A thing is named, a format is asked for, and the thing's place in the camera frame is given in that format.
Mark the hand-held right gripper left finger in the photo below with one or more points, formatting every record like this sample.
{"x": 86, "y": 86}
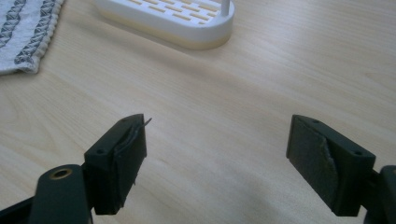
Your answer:
{"x": 120, "y": 168}

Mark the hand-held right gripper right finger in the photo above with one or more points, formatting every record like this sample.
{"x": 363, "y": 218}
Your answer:
{"x": 330, "y": 168}

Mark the white slotted drain rack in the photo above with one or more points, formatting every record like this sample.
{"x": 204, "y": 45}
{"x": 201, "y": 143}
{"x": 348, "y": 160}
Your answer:
{"x": 174, "y": 21}

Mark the white cloth with grey pattern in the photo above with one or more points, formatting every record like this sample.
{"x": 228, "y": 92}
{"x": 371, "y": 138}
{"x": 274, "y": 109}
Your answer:
{"x": 23, "y": 31}

